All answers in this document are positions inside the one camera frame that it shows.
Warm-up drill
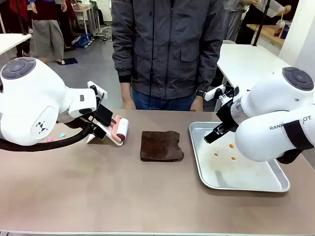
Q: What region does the person's left forearm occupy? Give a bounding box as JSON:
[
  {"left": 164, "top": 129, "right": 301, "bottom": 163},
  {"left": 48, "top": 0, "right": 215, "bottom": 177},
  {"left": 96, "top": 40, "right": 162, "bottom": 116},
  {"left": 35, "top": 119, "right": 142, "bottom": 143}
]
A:
[{"left": 196, "top": 49, "right": 222, "bottom": 93}]

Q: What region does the bystander in grey outfit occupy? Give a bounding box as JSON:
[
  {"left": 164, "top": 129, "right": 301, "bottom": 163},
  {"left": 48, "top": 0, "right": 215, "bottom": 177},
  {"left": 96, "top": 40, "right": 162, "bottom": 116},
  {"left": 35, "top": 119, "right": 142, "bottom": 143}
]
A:
[{"left": 222, "top": 0, "right": 247, "bottom": 43}]

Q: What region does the person's left hand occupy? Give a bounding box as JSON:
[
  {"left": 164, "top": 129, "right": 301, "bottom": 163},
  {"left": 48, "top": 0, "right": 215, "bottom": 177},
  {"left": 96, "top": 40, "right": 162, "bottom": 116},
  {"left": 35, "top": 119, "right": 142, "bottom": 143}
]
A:
[{"left": 190, "top": 96, "right": 205, "bottom": 112}]

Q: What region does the brown cloth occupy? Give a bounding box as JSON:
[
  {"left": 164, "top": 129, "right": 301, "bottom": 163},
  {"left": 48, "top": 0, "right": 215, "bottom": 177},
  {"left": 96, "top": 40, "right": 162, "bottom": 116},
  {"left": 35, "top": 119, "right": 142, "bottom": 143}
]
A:
[{"left": 139, "top": 130, "right": 185, "bottom": 163}]

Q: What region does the black pole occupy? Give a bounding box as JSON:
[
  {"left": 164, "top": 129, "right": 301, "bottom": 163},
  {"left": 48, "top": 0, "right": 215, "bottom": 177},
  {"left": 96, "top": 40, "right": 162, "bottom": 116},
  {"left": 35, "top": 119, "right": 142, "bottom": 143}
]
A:
[
  {"left": 16, "top": 0, "right": 30, "bottom": 37},
  {"left": 252, "top": 0, "right": 272, "bottom": 47}
]

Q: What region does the large white table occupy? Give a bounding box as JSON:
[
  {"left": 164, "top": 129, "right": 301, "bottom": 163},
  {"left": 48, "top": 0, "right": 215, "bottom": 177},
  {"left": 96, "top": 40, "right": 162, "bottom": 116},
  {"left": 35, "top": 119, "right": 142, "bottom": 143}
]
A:
[{"left": 214, "top": 40, "right": 284, "bottom": 113}]

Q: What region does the person's right hand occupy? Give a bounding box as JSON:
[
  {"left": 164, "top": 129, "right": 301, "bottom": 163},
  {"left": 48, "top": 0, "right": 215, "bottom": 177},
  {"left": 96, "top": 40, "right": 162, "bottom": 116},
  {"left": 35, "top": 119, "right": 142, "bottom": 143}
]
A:
[{"left": 121, "top": 82, "right": 136, "bottom": 110}]

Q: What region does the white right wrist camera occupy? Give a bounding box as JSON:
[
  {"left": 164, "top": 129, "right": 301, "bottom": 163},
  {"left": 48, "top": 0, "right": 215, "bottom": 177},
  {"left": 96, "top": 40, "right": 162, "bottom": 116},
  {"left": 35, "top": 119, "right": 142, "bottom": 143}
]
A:
[{"left": 203, "top": 85, "right": 226, "bottom": 101}]

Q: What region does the wooden table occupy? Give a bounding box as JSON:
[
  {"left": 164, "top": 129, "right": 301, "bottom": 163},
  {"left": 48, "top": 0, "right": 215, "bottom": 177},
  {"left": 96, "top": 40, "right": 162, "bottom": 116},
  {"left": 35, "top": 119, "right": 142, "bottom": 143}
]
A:
[{"left": 246, "top": 23, "right": 286, "bottom": 47}]

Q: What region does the person in grey jacket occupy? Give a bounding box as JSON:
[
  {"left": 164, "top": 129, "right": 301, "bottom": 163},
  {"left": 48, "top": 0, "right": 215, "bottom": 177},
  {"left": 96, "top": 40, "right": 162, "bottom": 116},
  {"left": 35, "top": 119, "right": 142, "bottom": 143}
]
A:
[{"left": 111, "top": 0, "right": 226, "bottom": 111}]

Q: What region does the pink lint roller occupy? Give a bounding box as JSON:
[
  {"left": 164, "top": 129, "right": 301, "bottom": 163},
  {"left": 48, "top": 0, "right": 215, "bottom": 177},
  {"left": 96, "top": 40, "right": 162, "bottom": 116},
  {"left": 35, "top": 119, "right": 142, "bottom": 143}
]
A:
[{"left": 94, "top": 105, "right": 130, "bottom": 146}]

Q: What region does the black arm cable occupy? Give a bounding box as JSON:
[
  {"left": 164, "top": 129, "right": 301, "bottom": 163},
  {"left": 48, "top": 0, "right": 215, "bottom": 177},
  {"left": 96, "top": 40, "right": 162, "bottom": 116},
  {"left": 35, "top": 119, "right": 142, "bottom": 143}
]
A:
[
  {"left": 277, "top": 119, "right": 315, "bottom": 165},
  {"left": 0, "top": 117, "right": 96, "bottom": 152}
]

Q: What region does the white desk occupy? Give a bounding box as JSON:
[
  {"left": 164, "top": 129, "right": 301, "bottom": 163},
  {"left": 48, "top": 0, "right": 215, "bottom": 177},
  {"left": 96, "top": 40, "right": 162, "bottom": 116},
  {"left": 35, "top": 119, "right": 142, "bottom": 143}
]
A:
[{"left": 72, "top": 4, "right": 101, "bottom": 36}]

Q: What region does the clear drink cup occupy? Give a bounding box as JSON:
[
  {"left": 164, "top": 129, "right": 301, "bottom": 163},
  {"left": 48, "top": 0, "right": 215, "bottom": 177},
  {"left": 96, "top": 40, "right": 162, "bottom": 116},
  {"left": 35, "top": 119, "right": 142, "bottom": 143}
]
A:
[{"left": 275, "top": 19, "right": 285, "bottom": 37}]

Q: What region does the white folded roller stand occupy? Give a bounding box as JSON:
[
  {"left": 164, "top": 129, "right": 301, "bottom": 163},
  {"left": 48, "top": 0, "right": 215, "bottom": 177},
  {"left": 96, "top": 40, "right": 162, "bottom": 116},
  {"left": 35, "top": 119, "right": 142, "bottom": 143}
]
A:
[{"left": 85, "top": 122, "right": 124, "bottom": 148}]

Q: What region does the bystander in dark clothes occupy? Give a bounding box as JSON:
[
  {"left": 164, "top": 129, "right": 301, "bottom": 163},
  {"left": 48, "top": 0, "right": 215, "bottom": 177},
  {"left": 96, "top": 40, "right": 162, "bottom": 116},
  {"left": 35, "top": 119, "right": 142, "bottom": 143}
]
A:
[{"left": 0, "top": 0, "right": 34, "bottom": 59}]

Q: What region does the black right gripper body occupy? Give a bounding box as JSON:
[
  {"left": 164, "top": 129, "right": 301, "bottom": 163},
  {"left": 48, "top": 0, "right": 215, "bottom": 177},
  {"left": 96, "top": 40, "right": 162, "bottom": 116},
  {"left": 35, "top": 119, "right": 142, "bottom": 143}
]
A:
[{"left": 215, "top": 97, "right": 239, "bottom": 132}]

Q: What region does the blue bag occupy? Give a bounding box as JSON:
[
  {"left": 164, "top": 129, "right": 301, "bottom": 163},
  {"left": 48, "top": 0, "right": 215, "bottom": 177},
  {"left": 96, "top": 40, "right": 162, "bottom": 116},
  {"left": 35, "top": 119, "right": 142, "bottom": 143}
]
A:
[{"left": 74, "top": 33, "right": 93, "bottom": 49}]

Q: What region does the thin black neck cord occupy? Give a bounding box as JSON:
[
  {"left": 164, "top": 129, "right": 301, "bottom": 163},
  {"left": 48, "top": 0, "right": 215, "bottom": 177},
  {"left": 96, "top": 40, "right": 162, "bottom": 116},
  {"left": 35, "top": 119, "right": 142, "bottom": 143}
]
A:
[{"left": 148, "top": 0, "right": 159, "bottom": 111}]

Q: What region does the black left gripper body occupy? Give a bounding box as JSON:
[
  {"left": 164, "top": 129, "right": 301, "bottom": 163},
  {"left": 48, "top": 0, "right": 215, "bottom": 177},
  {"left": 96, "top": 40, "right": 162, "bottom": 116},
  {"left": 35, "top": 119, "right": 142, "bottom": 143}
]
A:
[{"left": 80, "top": 117, "right": 98, "bottom": 131}]

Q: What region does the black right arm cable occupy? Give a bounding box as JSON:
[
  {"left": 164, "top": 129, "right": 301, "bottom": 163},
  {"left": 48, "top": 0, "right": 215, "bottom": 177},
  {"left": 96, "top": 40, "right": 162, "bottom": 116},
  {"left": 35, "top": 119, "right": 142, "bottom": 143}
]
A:
[{"left": 277, "top": 119, "right": 315, "bottom": 165}]

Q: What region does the dark blue cup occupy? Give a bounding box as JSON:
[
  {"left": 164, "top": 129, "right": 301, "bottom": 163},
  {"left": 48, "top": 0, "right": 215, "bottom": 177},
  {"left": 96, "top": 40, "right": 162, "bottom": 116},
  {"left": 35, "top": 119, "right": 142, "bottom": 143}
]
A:
[{"left": 280, "top": 23, "right": 290, "bottom": 40}]

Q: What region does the bystander in grey trousers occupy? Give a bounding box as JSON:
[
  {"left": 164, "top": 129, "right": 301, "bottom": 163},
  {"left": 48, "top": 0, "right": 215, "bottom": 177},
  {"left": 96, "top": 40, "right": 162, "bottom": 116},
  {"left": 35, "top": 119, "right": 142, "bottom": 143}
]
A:
[{"left": 31, "top": 0, "right": 65, "bottom": 63}]

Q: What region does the silver metal tray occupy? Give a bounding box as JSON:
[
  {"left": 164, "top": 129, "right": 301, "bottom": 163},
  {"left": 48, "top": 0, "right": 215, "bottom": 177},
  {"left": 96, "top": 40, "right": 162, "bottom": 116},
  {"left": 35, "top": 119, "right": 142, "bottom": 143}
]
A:
[{"left": 189, "top": 121, "right": 291, "bottom": 193}]

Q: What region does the small white table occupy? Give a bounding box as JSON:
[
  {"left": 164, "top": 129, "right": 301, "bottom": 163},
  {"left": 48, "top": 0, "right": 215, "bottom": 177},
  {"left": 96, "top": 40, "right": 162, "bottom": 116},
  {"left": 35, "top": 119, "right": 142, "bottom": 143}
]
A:
[{"left": 0, "top": 33, "right": 32, "bottom": 56}]

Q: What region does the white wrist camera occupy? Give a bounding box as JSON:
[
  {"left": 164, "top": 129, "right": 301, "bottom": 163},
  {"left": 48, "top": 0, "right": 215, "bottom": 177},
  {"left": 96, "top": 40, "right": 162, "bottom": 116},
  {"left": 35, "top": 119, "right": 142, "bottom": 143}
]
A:
[
  {"left": 87, "top": 80, "right": 108, "bottom": 100},
  {"left": 203, "top": 85, "right": 226, "bottom": 101}
]

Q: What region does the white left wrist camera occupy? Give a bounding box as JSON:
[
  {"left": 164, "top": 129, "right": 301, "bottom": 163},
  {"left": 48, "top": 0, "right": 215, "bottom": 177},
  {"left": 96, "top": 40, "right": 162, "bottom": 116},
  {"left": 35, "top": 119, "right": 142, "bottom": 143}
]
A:
[{"left": 87, "top": 80, "right": 108, "bottom": 100}]

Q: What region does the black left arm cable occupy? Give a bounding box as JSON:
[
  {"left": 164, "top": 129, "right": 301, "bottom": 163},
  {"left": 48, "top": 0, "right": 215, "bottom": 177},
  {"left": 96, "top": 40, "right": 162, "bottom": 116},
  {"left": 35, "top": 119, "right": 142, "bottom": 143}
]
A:
[{"left": 0, "top": 117, "right": 96, "bottom": 152}]

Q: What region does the dark blue floor mat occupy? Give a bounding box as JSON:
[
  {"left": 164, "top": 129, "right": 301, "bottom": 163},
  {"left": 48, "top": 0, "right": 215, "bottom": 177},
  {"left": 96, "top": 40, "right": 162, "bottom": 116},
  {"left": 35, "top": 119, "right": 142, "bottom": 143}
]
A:
[{"left": 58, "top": 57, "right": 79, "bottom": 66}]

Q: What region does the person's right forearm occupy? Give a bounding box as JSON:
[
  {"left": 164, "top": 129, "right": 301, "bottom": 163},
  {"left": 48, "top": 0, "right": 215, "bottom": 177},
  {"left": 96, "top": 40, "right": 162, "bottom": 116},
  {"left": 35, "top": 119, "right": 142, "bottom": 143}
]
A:
[{"left": 112, "top": 46, "right": 135, "bottom": 84}]

